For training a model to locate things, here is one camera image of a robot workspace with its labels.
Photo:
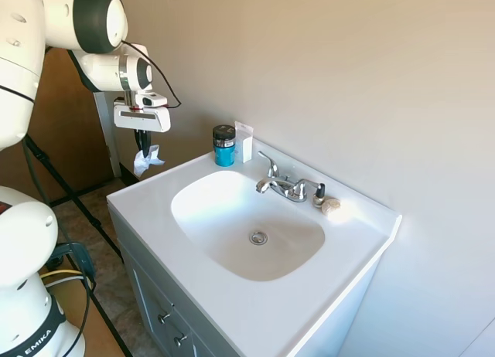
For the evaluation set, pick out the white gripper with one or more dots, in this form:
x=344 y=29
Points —
x=141 y=119

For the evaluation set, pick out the white tissue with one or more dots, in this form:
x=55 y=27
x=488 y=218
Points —
x=144 y=163

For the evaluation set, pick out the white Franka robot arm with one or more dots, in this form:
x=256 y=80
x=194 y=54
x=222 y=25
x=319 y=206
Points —
x=23 y=86

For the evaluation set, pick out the brown wooden door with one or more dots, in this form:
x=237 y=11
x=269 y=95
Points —
x=65 y=140

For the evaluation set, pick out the blue jar with black lid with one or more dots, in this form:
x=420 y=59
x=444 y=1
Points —
x=224 y=150

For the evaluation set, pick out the black stand strut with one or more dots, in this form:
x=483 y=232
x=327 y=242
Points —
x=73 y=191

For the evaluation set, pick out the small white cardboard box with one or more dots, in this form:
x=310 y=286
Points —
x=244 y=142

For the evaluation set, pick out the black and teal clamp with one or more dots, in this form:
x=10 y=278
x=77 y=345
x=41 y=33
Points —
x=79 y=258

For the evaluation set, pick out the grey vanity cabinet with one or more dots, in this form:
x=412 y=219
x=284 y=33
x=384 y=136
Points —
x=139 y=287

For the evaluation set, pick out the chrome sink drain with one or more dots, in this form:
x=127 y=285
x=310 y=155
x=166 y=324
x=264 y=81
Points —
x=258 y=237

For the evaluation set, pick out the white sink vanity top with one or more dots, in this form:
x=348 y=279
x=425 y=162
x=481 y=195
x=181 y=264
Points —
x=216 y=287

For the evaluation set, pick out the metal cabinet knob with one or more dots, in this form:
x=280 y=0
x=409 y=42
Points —
x=180 y=339
x=164 y=317

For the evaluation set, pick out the small bottle with black cap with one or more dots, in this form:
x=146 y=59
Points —
x=318 y=196

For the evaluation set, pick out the grey door frame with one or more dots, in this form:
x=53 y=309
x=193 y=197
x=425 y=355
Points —
x=108 y=137

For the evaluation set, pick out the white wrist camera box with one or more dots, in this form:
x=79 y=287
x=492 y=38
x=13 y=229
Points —
x=152 y=100

